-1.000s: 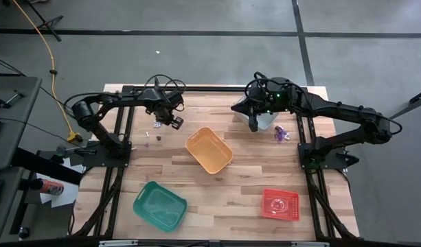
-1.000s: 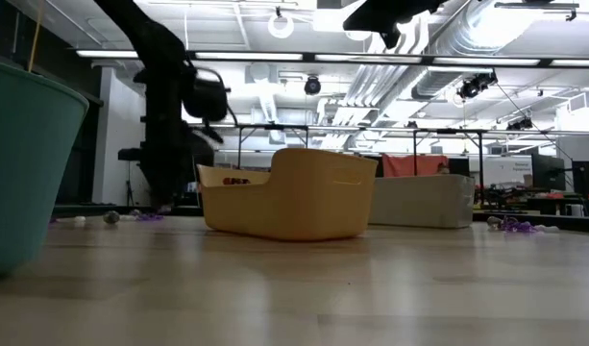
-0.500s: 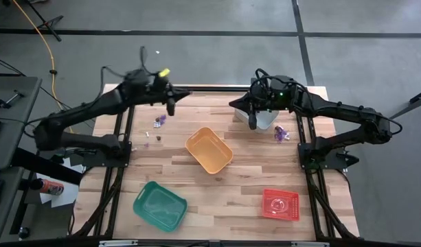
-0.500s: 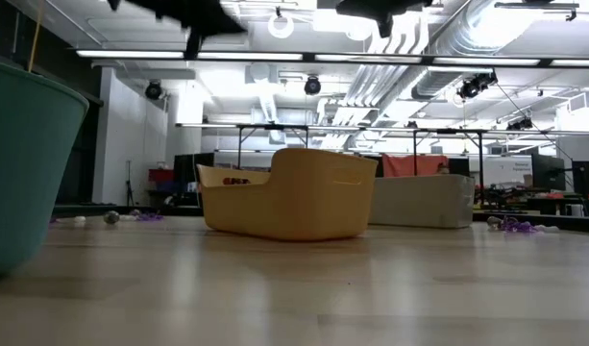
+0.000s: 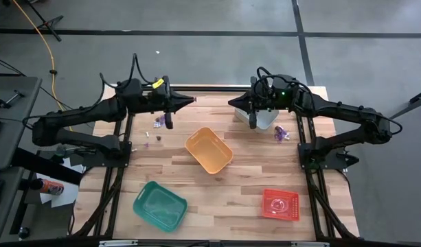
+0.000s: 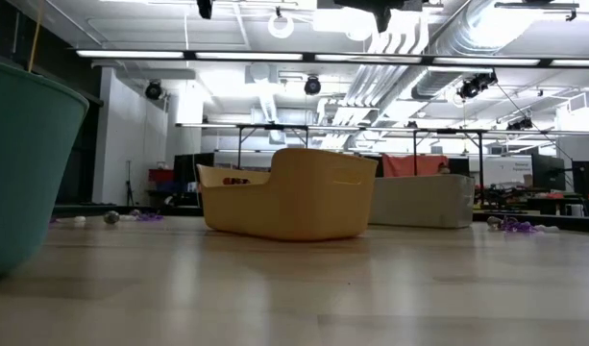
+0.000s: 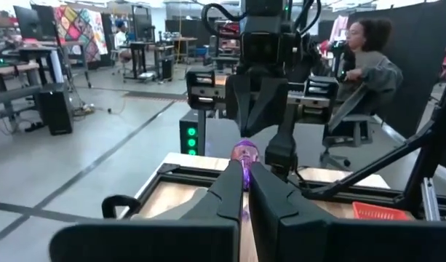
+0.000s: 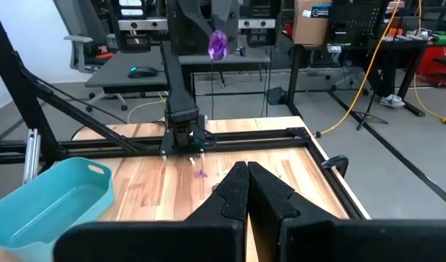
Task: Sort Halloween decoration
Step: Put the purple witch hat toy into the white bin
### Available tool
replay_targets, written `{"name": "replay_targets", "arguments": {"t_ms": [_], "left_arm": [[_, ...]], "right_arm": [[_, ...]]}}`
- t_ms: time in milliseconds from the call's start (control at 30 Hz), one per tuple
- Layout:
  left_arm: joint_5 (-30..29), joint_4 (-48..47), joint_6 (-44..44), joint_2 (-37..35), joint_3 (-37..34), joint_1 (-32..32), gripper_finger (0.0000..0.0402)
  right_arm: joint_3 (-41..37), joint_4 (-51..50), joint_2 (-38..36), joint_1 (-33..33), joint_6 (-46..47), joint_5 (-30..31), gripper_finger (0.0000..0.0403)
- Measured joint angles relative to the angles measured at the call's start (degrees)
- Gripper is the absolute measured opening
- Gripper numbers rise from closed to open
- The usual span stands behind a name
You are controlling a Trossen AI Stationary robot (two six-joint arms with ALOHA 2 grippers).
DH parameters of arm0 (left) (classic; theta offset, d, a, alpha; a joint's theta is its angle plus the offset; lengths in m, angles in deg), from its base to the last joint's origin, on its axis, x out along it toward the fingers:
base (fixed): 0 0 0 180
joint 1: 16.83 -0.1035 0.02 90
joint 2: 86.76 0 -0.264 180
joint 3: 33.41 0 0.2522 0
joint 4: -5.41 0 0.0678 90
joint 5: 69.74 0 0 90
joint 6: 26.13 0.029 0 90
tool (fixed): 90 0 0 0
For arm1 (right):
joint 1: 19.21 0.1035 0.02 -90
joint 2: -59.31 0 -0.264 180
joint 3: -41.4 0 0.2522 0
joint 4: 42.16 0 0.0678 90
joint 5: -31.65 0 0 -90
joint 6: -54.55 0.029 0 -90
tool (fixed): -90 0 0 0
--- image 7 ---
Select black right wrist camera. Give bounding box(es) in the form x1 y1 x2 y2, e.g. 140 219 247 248
239 31 295 67

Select black monitor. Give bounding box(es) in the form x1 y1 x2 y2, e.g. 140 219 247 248
13 5 41 40
30 3 58 37

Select black curtain panel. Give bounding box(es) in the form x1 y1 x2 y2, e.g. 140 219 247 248
348 0 446 139

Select grey workbench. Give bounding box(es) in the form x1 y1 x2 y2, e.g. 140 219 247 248
0 61 67 132

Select purple skull ring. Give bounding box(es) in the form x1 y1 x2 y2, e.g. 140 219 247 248
230 139 260 192

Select black aluminium table frame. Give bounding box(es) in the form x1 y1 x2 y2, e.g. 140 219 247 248
135 74 446 223

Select black computer tower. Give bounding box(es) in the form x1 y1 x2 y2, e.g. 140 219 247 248
38 83 74 136

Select grey office chair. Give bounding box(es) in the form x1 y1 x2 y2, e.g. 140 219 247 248
319 112 377 172

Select red perforated basket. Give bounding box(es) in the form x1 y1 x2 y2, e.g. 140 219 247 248
352 201 412 221

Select colourful patchwork quilt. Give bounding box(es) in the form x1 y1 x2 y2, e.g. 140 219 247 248
54 5 109 63

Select distant seated person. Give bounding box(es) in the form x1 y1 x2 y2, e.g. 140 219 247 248
114 20 133 63

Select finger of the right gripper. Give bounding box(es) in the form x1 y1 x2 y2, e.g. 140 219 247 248
226 75 255 138
254 78 290 136

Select computer tower green lights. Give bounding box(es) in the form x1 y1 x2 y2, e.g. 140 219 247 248
178 108 208 156

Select silver aluminium extrusion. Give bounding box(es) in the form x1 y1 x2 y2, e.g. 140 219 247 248
421 177 441 221

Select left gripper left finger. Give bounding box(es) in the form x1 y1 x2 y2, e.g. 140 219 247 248
49 159 244 262

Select black standing desk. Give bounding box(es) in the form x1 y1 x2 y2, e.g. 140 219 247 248
130 39 175 82

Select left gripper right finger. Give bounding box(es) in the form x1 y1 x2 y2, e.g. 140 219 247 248
249 162 446 262

